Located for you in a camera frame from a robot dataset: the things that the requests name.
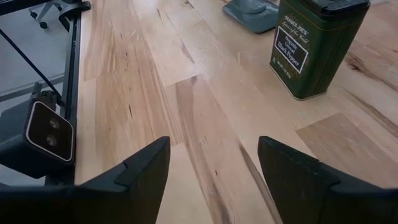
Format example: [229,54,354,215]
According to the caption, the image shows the grey office chair base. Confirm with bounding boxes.
[29,0,65,30]

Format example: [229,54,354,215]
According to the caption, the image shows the black thin cable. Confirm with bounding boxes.
[0,27,63,98]

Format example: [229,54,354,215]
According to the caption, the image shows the green black pepper tin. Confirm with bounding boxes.
[269,0,371,101]

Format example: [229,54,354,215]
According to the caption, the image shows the black depth camera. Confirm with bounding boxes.
[0,90,76,180]

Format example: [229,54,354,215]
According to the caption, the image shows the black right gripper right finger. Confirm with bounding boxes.
[257,136,398,224]

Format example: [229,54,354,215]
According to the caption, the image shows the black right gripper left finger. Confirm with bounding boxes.
[0,136,172,224]

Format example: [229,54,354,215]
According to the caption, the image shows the black aluminium table frame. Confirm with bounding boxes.
[45,0,92,187]

